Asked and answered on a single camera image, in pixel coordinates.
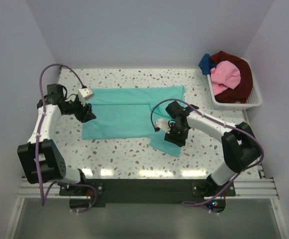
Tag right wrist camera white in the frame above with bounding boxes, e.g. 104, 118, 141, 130
155, 118, 171, 133

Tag teal t shirt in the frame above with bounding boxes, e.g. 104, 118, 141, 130
82, 86, 186, 157

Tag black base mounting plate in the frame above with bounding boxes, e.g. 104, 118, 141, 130
59, 179, 224, 209

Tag pink t shirt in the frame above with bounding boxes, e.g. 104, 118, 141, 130
210, 61, 241, 96

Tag dark red t shirt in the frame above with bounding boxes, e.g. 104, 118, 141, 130
210, 51, 253, 104

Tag blue t shirt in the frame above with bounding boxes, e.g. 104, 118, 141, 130
198, 53, 216, 75

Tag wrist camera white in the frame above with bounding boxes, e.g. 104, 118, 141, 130
155, 118, 171, 133
78, 88, 94, 103

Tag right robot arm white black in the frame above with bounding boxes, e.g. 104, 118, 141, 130
164, 101, 261, 196

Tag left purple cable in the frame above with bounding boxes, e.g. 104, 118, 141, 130
33, 63, 96, 214

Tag aluminium frame rail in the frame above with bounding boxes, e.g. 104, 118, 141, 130
16, 161, 281, 200

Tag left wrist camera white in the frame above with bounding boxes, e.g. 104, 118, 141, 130
78, 88, 94, 103

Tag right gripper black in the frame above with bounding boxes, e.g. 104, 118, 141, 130
164, 122, 189, 147

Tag white plastic laundry basket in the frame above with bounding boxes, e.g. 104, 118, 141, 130
205, 57, 263, 110

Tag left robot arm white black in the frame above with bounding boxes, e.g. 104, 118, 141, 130
17, 84, 96, 195

